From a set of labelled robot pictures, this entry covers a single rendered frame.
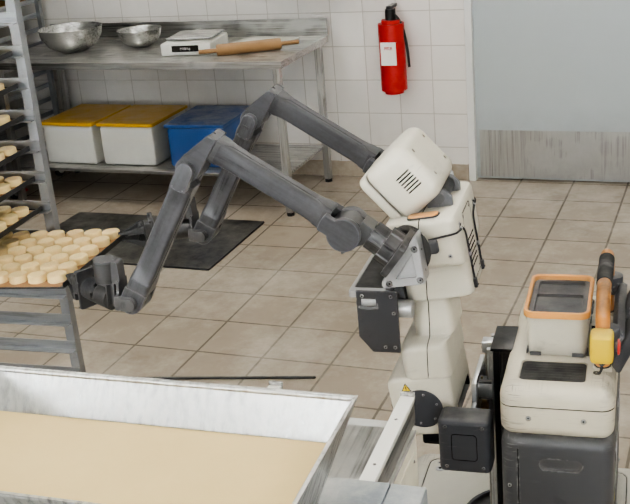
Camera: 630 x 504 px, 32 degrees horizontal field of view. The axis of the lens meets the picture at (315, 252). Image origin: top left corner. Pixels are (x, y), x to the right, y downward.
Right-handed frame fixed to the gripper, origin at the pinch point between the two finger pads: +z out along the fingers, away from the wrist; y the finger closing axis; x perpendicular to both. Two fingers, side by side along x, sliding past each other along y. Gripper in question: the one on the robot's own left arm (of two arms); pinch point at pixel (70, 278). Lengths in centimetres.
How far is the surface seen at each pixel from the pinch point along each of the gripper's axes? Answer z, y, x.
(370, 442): -98, -11, -7
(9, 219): 36.9, 6.2, -4.5
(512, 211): 99, -99, -324
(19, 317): 53, -31, -10
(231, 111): 261, -55, -267
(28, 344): 52, -40, -11
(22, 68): 42, 46, -18
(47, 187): 39.6, 11.1, -19.1
